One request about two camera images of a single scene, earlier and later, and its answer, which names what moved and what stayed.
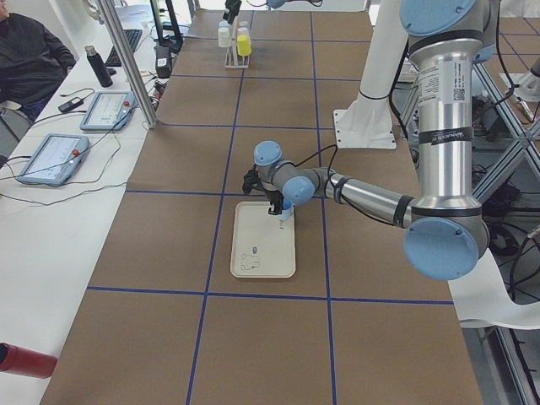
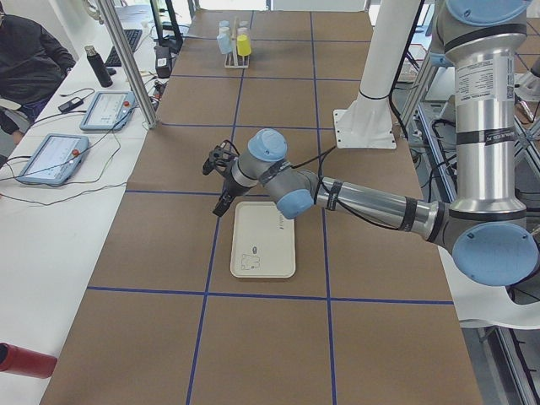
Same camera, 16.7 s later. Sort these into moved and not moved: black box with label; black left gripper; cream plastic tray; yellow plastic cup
Moved: black left gripper
Not moved: yellow plastic cup; cream plastic tray; black box with label
